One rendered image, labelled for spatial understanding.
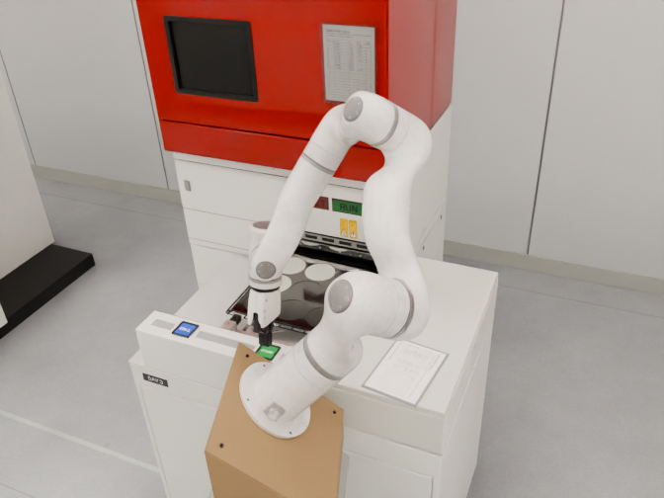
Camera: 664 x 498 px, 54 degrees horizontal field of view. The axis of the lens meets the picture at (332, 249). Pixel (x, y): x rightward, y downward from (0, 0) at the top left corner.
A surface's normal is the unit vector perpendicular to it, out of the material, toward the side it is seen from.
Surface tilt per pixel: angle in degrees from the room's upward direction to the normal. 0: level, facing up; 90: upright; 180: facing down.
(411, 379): 0
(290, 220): 44
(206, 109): 90
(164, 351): 90
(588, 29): 90
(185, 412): 90
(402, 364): 0
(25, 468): 0
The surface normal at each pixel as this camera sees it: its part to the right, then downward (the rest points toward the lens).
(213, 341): -0.04, -0.84
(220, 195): -0.40, 0.51
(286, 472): 0.63, -0.62
